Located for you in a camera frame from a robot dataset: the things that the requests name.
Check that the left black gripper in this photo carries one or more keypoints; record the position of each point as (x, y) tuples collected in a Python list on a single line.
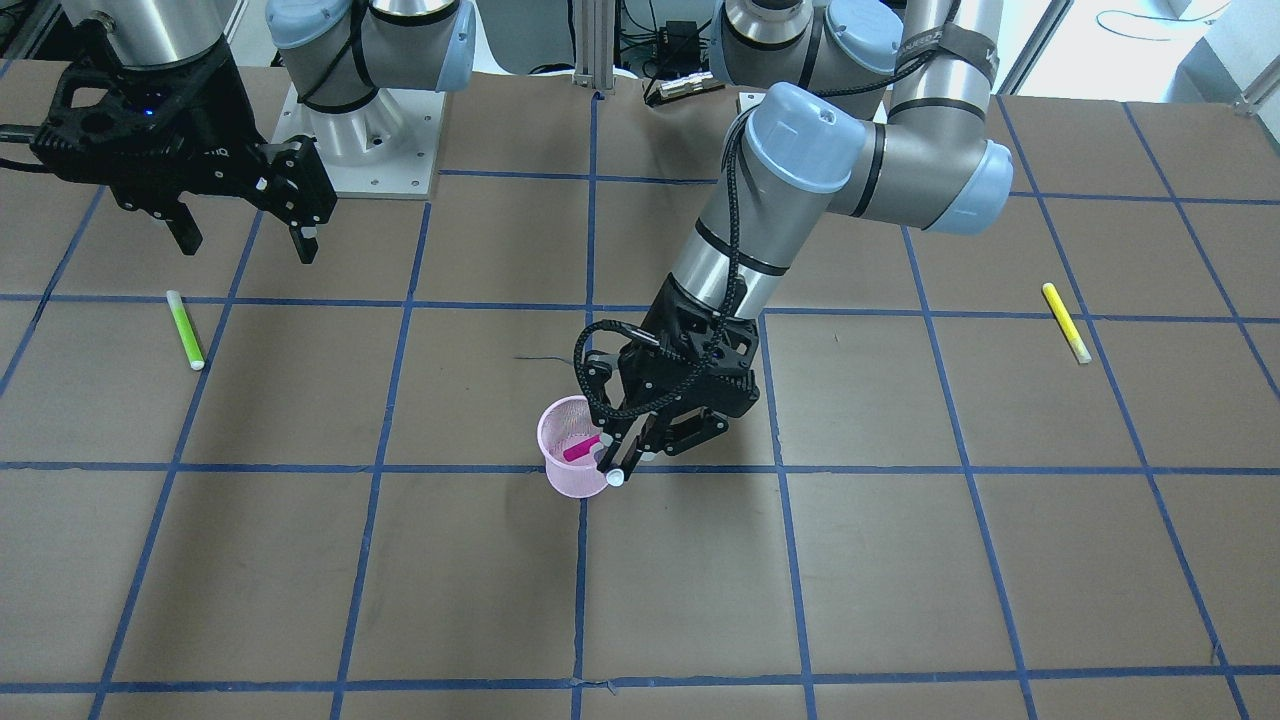
[(668, 412)]

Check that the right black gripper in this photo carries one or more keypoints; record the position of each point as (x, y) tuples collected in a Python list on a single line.
[(222, 152)]

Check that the pink pen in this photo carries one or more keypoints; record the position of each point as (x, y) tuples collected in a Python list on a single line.
[(584, 448)]

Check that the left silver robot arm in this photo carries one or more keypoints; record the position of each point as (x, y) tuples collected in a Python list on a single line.
[(868, 111)]

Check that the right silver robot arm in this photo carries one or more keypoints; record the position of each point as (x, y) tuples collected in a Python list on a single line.
[(339, 54)]

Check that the pink mesh cup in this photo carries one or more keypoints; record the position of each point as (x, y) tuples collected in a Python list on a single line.
[(568, 439)]

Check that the green pen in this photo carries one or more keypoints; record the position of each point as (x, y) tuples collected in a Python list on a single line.
[(186, 331)]

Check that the yellow pen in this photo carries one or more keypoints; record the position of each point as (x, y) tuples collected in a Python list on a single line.
[(1066, 324)]

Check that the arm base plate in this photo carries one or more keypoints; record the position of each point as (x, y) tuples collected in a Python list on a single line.
[(386, 150), (785, 99)]

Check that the aluminium frame post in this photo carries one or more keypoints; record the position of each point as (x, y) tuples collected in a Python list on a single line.
[(594, 44)]

